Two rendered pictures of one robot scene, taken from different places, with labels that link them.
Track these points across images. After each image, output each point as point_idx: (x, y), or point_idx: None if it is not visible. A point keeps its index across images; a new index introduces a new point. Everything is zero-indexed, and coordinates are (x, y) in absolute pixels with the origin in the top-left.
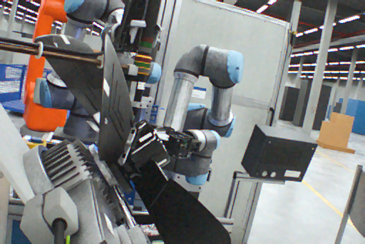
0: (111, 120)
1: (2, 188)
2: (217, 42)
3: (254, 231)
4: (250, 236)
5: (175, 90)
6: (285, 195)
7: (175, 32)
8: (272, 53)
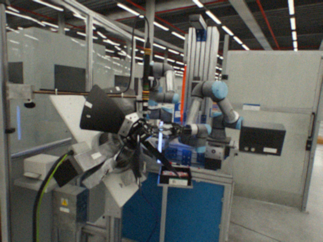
0: (96, 116)
1: None
2: (265, 76)
3: (319, 201)
4: (314, 204)
5: (190, 105)
6: None
7: (211, 76)
8: (310, 75)
